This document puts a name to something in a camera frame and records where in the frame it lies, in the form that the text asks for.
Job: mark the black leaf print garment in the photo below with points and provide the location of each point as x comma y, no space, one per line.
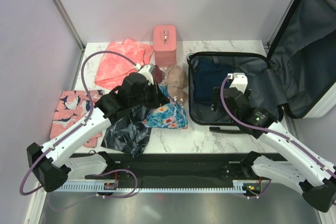
129,135

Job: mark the pink cosmetic case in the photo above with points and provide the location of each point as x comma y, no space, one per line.
164,45

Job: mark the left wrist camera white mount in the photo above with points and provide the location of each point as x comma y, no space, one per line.
147,70

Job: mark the blue floral garment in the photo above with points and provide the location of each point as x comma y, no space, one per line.
169,116

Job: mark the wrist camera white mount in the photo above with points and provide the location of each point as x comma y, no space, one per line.
147,70
238,81

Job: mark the navy blue garment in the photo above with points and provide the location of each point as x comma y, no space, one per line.
207,76

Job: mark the pink navy floral garment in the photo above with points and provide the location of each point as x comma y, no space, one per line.
72,107

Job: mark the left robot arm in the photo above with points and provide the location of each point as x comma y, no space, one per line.
48,161

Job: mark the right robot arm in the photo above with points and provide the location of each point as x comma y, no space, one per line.
312,176

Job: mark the white suitcase with dark lining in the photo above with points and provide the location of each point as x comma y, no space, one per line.
297,76

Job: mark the left aluminium frame post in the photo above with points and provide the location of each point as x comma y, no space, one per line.
69,24

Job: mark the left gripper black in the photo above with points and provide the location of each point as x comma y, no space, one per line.
159,98

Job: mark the maroon garment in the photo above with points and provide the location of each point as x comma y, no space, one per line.
158,75

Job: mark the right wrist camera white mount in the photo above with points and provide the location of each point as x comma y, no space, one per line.
238,81

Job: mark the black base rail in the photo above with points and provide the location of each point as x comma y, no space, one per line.
179,171

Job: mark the beige bra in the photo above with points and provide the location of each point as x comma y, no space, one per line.
176,81

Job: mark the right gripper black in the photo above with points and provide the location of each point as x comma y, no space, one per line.
216,97

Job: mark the coral pink tie-dye garment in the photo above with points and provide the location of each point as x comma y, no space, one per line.
113,69

